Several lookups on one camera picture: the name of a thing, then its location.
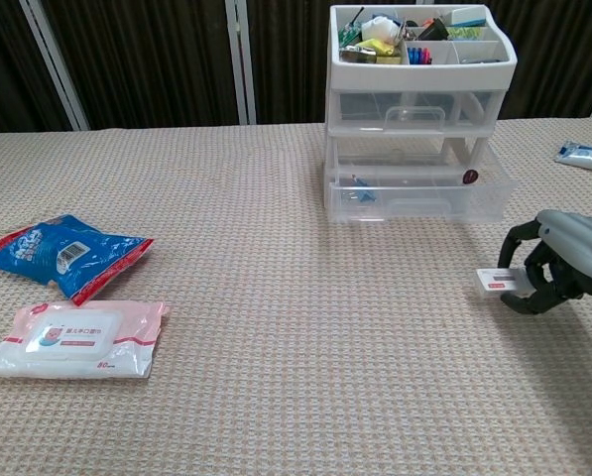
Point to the white teal tile box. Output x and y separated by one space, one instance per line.
465 16

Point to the blue red snack bag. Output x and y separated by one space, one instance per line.
28 248

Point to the dark pleated curtain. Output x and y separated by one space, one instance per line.
152 59

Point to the green blue patterned packet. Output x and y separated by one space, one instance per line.
466 33

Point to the yellow packet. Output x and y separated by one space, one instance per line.
380 46

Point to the clear drawer with red sticker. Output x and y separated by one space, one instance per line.
484 199

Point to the beige woven tablecloth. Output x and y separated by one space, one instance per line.
275 347

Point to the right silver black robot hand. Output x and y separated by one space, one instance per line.
583 253

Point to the shiny candy wrapper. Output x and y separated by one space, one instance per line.
357 55

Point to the white plastic drawer organizer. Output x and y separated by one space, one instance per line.
424 75

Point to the white metal frame post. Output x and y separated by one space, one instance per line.
241 64
52 64

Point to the blue white toothpaste tube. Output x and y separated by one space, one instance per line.
585 156

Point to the white crumpled ball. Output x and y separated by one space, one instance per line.
380 27

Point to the small white box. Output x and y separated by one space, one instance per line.
494 282

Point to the large black binder clip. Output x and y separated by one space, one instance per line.
433 31

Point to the blue binder clip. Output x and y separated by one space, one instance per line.
365 196

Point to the pink wet wipes pack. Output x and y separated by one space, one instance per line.
72 332

